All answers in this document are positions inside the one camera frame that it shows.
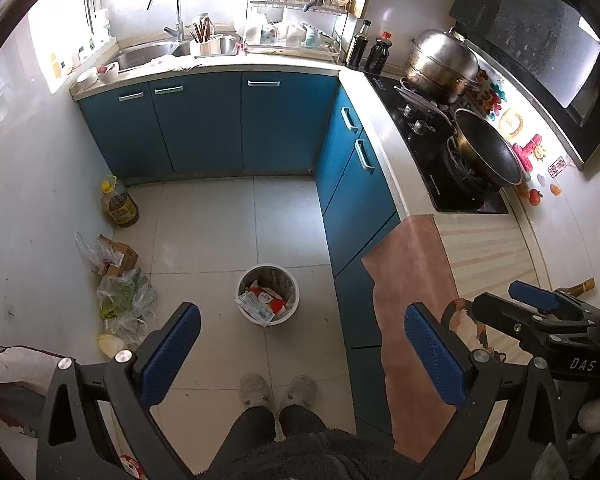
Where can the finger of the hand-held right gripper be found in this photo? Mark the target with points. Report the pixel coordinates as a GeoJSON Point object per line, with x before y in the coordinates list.
{"type": "Point", "coordinates": [540, 296]}
{"type": "Point", "coordinates": [505, 315]}

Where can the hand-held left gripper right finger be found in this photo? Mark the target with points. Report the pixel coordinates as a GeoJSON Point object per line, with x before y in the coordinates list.
{"type": "Point", "coordinates": [435, 355]}

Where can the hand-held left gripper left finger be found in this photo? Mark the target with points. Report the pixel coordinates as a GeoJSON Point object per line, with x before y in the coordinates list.
{"type": "Point", "coordinates": [170, 355]}

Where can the grey white toothpaste box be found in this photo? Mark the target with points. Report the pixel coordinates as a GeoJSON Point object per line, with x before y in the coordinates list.
{"type": "Point", "coordinates": [255, 310]}

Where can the red white plastic bag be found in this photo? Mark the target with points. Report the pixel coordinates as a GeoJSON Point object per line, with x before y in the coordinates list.
{"type": "Point", "coordinates": [275, 302]}

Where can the white round trash bin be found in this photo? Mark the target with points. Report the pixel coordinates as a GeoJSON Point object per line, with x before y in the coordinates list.
{"type": "Point", "coordinates": [290, 285]}

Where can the person's right forearm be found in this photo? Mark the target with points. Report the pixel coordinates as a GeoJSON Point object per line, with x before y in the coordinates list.
{"type": "Point", "coordinates": [597, 420]}

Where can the pale yellow bowl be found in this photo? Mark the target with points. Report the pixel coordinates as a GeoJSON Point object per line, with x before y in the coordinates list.
{"type": "Point", "coordinates": [111, 346]}

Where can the wooden cutting board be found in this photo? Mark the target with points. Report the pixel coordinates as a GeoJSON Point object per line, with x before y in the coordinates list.
{"type": "Point", "coordinates": [485, 250]}

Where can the plastic bag of green vegetables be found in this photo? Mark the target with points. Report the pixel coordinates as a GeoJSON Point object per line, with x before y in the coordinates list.
{"type": "Point", "coordinates": [125, 300]}

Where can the pink mat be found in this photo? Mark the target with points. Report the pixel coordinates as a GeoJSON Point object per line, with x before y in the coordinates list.
{"type": "Point", "coordinates": [410, 270]}

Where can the grey fuzzy slipper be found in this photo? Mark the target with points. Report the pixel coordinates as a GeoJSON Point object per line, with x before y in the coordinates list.
{"type": "Point", "coordinates": [297, 391]}
{"type": "Point", "coordinates": [254, 390]}

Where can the person's left leg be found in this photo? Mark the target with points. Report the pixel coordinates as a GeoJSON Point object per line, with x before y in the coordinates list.
{"type": "Point", "coordinates": [250, 427]}

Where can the person's leg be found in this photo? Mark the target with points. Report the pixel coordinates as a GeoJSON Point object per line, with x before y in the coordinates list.
{"type": "Point", "coordinates": [250, 427]}
{"type": "Point", "coordinates": [300, 420]}

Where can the brown cardboard box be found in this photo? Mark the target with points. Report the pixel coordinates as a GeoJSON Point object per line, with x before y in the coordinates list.
{"type": "Point", "coordinates": [122, 257]}

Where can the red white packet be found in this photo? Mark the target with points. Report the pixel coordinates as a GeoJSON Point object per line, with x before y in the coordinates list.
{"type": "Point", "coordinates": [130, 467]}

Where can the clear plastic bag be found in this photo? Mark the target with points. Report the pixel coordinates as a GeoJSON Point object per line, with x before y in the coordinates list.
{"type": "Point", "coordinates": [90, 252]}

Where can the person's right leg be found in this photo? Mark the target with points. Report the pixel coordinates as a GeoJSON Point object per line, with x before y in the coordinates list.
{"type": "Point", "coordinates": [300, 420]}

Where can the black wok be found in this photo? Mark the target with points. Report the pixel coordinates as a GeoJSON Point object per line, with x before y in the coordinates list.
{"type": "Point", "coordinates": [490, 152]}

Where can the cooking oil bottle yellow cap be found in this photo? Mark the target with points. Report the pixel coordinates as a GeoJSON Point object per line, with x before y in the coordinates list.
{"type": "Point", "coordinates": [120, 205]}

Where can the person's legs and slippers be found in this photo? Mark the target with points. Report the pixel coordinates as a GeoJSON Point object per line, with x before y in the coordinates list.
{"type": "Point", "coordinates": [310, 455]}

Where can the black gas stove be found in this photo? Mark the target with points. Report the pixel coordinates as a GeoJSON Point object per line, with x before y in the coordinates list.
{"type": "Point", "coordinates": [425, 160]}

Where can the glass pot lid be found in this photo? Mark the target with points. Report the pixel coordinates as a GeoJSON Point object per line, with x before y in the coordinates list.
{"type": "Point", "coordinates": [422, 102]}

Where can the blue three-door kitchen cabinet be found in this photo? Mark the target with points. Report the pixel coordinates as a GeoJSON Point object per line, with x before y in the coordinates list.
{"type": "Point", "coordinates": [205, 130]}

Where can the large steel pot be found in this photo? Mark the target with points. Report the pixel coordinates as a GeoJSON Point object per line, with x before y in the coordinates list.
{"type": "Point", "coordinates": [440, 65]}

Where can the black range hood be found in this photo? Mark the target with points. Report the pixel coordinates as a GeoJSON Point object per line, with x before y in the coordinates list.
{"type": "Point", "coordinates": [530, 25]}

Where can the squat dark bottle red cap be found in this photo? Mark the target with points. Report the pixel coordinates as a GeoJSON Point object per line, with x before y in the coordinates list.
{"type": "Point", "coordinates": [379, 55]}

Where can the white bowl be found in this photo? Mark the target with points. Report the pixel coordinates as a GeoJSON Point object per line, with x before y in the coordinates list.
{"type": "Point", "coordinates": [86, 77]}
{"type": "Point", "coordinates": [109, 71]}

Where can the steel kitchen sink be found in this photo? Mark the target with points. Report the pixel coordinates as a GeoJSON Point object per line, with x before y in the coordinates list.
{"type": "Point", "coordinates": [145, 55]}

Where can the tall dark glass bottle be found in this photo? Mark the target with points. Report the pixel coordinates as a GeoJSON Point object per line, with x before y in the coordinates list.
{"type": "Point", "coordinates": [357, 47]}

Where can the steel utensil holder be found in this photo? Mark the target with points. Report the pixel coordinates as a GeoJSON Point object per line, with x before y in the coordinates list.
{"type": "Point", "coordinates": [206, 46]}

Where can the steel basin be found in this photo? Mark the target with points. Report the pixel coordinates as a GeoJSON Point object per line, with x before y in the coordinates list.
{"type": "Point", "coordinates": [229, 45]}

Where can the white plastic bottle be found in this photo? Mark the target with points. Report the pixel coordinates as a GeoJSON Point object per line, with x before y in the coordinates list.
{"type": "Point", "coordinates": [101, 27]}

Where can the teal cup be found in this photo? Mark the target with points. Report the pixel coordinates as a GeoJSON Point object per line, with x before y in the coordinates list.
{"type": "Point", "coordinates": [311, 37]}

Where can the chrome faucet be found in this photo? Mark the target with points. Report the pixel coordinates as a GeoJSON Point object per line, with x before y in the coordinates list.
{"type": "Point", "coordinates": [172, 15]}

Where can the metal dish rack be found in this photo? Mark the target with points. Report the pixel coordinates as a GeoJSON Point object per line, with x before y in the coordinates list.
{"type": "Point", "coordinates": [300, 30]}

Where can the colourful wall stickers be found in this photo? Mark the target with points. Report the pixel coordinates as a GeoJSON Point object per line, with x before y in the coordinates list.
{"type": "Point", "coordinates": [525, 150]}

